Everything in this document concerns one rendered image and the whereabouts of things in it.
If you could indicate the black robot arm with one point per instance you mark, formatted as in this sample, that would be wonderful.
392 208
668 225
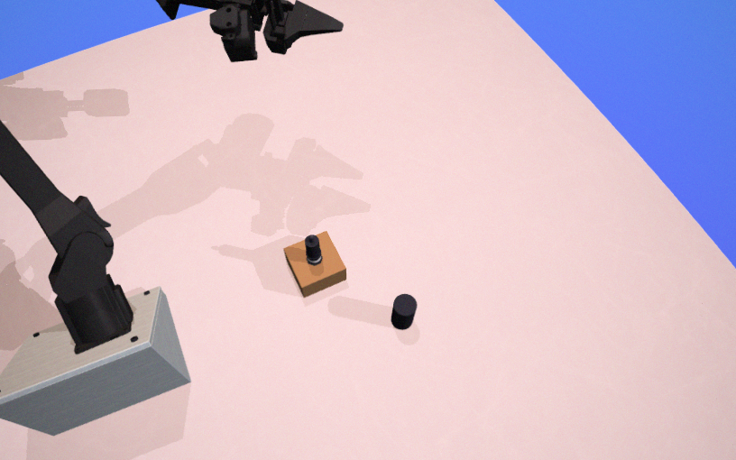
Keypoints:
94 309

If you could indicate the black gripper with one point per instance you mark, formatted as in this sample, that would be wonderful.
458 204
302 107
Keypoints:
286 22

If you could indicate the tan square block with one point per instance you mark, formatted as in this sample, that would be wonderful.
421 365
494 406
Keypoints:
312 278

